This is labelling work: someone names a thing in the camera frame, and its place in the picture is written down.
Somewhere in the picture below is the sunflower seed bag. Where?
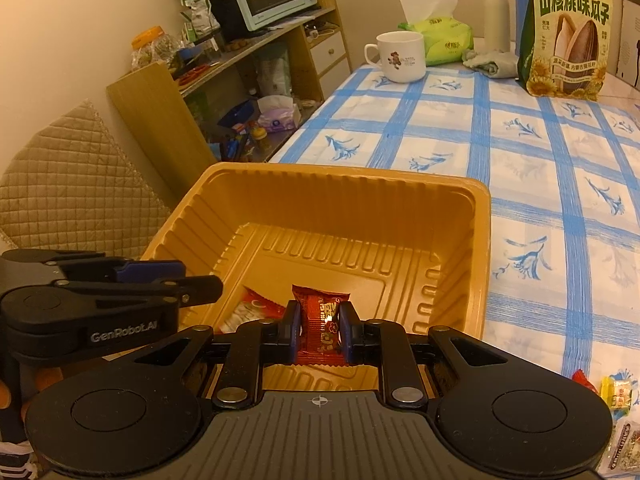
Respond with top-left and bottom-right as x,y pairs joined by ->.
516,0 -> 615,102

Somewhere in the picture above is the white printed mug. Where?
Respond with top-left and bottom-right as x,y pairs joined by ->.
364,31 -> 427,84

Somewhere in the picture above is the green tissue pack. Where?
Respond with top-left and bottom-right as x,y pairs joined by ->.
396,0 -> 475,67

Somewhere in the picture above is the white cardboard box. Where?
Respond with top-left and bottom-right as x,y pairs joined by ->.
620,0 -> 640,86

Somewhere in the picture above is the grey crumpled cloth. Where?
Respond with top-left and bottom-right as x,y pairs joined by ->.
462,49 -> 518,79

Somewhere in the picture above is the small red snack packet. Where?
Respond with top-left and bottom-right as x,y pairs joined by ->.
571,369 -> 601,393

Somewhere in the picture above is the wooden shelf unit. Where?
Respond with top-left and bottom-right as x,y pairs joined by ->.
106,0 -> 351,171

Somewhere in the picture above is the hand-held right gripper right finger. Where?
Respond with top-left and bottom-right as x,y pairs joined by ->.
337,302 -> 508,408

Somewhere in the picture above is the yellow-lidded plastic jar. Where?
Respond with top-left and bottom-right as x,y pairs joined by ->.
131,26 -> 181,72

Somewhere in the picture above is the red square snack packet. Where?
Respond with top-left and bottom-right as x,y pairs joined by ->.
291,284 -> 351,368

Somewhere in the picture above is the purple tissue pack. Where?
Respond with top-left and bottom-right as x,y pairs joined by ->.
256,95 -> 302,133

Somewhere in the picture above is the small orange-capped bottle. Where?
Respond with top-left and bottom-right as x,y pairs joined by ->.
249,121 -> 269,156

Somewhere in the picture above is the clear grainy snack packet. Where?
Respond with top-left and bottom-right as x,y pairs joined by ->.
597,417 -> 640,476

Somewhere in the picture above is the yellow wrapped nougat candy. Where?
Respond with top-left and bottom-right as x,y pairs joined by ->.
600,376 -> 633,411

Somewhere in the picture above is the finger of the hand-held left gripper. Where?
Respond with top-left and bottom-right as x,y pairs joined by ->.
42,250 -> 186,286
52,275 -> 224,311

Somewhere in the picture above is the blue box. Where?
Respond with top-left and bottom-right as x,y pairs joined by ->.
217,100 -> 256,131

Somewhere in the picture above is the green and white bag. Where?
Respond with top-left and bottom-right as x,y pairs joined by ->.
182,0 -> 221,43

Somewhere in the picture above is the white thermos bottle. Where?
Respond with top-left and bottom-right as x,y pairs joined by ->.
477,0 -> 516,56

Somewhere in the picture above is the red and cream snack packet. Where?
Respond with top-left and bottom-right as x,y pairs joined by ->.
220,285 -> 288,333

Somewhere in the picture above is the person's striped clothing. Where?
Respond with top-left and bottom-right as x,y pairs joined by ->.
0,440 -> 36,480

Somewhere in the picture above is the blue checked tablecloth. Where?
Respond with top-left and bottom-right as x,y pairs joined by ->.
270,62 -> 640,480

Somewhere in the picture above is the white drawer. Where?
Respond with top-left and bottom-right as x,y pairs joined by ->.
310,35 -> 347,68

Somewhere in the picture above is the quilted chair cover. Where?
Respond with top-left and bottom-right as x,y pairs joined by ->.
0,100 -> 173,261

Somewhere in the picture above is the clear plastic bag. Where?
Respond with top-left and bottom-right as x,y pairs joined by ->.
252,42 -> 293,98

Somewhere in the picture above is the orange plastic tray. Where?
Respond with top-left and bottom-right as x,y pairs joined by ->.
140,161 -> 492,396

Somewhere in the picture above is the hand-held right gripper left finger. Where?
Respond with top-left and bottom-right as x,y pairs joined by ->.
132,300 -> 303,412

